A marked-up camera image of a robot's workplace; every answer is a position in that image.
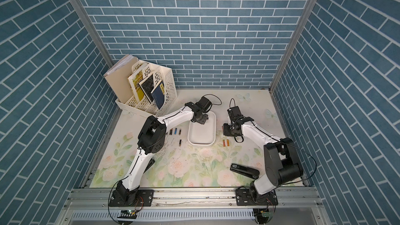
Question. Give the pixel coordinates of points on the yellow cover book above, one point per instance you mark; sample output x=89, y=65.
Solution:
x=135, y=78

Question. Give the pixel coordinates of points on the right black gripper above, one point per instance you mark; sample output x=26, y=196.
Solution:
x=226, y=132

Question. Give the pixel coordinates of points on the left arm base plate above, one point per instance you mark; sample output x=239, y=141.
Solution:
x=139, y=198

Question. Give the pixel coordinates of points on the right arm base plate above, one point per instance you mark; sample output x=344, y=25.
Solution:
x=244, y=198

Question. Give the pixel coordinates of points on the black cover book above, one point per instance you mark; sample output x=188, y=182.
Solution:
x=147, y=85

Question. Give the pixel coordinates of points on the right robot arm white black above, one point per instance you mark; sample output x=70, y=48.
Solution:
x=282, y=163

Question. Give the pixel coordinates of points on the white vented cable duct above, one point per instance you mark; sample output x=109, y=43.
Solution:
x=151, y=215

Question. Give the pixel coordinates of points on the dark blue book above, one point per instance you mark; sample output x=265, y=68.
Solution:
x=158, y=94

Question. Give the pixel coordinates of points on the black stapler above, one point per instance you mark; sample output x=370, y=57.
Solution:
x=150, y=164
x=245, y=171

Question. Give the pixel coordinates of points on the beige paper folder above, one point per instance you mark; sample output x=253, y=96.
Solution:
x=117, y=77

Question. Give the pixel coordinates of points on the white perforated file organizer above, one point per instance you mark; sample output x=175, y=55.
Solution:
x=144, y=107

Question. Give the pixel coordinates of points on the white plastic storage box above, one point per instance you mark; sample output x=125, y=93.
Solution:
x=203, y=135

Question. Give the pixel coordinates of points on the black stapler left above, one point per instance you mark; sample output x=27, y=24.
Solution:
x=150, y=164

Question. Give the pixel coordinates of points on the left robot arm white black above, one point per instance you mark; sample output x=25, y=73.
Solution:
x=151, y=138

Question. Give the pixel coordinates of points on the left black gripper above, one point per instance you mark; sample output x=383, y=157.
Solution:
x=203, y=121

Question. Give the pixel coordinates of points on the black stapler right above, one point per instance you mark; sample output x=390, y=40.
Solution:
x=245, y=171

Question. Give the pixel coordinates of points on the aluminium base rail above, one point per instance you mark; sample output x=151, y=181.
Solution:
x=296, y=206

